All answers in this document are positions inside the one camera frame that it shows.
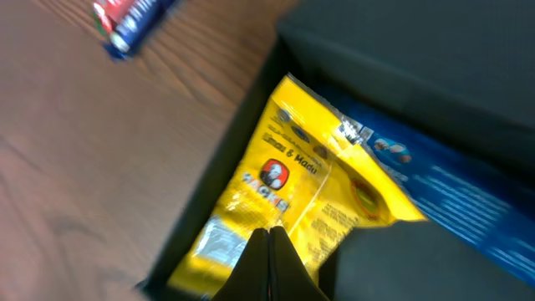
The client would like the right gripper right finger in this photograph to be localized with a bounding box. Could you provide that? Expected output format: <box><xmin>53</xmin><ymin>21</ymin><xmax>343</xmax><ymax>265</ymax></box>
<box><xmin>269</xmin><ymin>227</ymin><xmax>329</xmax><ymax>301</ymax></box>

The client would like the purple Dairy Milk bar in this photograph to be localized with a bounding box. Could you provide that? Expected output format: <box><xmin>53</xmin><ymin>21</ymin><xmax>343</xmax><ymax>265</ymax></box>
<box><xmin>104</xmin><ymin>0</ymin><xmax>181</xmax><ymax>61</ymax></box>

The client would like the dark green box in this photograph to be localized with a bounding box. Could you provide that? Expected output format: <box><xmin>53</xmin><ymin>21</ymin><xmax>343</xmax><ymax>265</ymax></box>
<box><xmin>140</xmin><ymin>0</ymin><xmax>534</xmax><ymax>300</ymax></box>

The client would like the red KitKat bar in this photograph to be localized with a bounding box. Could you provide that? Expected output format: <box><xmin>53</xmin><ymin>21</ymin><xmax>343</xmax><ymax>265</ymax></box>
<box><xmin>92</xmin><ymin>0</ymin><xmax>133</xmax><ymax>38</ymax></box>

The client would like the yellow Hacks candy bag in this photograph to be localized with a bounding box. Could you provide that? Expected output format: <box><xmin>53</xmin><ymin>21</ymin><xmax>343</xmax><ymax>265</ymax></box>
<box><xmin>169</xmin><ymin>77</ymin><xmax>423</xmax><ymax>296</ymax></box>

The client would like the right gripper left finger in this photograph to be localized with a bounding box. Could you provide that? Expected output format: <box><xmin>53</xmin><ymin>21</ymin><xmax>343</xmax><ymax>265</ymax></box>
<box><xmin>211</xmin><ymin>228</ymin><xmax>269</xmax><ymax>301</ymax></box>

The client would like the blue Oreo cookie pack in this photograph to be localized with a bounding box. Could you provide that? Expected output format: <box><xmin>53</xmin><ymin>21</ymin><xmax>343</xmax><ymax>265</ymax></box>
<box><xmin>316</xmin><ymin>85</ymin><xmax>534</xmax><ymax>284</ymax></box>

